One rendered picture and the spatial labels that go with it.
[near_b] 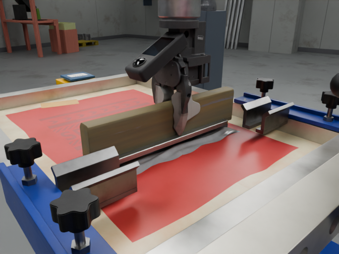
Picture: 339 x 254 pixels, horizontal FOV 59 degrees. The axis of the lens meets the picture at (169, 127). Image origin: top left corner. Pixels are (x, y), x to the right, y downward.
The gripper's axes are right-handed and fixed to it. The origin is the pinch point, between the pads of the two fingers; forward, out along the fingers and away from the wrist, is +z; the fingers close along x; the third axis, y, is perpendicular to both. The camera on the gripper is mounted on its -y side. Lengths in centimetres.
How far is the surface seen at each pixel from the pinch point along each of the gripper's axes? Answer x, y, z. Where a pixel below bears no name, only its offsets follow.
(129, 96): 37.4, 15.1, 4.6
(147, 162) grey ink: -2.1, -7.2, 4.5
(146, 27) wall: 907, 657, 49
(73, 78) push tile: 66, 9, 3
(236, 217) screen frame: -24.8, -10.5, 1.5
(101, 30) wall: 975, 511, 57
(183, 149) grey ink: -2.6, 1.5, 4.5
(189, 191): -13.5, -7.3, 5.0
